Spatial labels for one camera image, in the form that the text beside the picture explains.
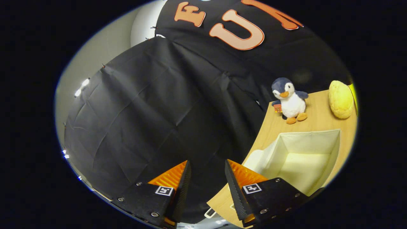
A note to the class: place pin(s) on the cream fabric storage box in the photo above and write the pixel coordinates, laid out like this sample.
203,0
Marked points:
302,159

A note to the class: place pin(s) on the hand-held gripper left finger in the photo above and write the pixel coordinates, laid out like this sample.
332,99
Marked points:
182,190

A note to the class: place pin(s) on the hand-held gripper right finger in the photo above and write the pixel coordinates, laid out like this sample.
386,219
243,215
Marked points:
234,190

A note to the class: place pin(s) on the yellow bread-shaped plush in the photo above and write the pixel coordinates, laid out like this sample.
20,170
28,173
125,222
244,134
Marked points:
341,100

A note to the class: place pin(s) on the blue white penguin plush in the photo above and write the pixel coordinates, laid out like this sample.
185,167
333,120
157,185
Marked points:
291,103

